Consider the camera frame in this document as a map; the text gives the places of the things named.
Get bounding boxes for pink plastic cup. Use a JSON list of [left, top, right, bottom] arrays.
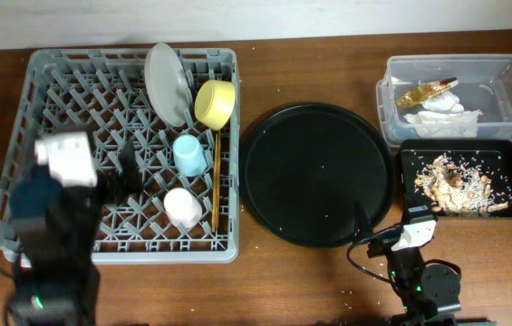
[[163, 187, 203, 228]]

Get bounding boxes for blue plastic cup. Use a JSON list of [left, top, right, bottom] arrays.
[[173, 134, 208, 177]]

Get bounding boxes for food scraps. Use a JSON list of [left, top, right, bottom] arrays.
[[413, 153, 512, 217]]

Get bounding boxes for white round plate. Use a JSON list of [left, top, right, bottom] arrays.
[[144, 43, 192, 127]]

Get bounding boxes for yellow bowl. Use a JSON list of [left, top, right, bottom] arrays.
[[194, 80, 236, 130]]

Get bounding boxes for brown Nescafe Gold wrapper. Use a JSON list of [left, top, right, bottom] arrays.
[[395, 77, 459, 109]]

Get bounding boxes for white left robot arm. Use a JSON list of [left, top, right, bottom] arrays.
[[6, 142, 142, 325]]

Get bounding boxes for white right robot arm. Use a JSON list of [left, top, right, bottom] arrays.
[[346, 204, 493, 326]]

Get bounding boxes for grey dishwasher rack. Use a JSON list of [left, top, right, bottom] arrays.
[[0, 49, 240, 264]]

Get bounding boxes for round black tray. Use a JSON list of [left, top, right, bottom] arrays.
[[239, 103, 396, 248]]

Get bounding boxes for black rectangular tray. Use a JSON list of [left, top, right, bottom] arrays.
[[399, 139, 512, 218]]

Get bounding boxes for white crumpled paper towel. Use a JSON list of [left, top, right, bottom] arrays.
[[403, 91, 482, 139]]

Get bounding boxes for clear plastic bin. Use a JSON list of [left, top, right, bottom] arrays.
[[376, 53, 512, 148]]

